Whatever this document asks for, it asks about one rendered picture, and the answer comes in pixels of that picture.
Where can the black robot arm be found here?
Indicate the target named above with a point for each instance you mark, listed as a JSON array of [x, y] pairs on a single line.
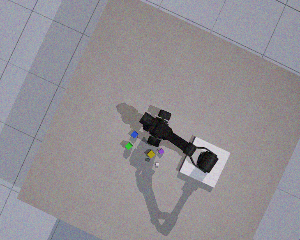
[[160, 129]]

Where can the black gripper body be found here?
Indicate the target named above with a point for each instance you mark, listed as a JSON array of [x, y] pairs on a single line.
[[164, 115]]

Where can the blue cube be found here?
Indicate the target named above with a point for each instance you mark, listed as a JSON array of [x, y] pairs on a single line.
[[134, 134]]

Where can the yellow cube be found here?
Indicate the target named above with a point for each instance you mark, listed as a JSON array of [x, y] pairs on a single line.
[[151, 154]]

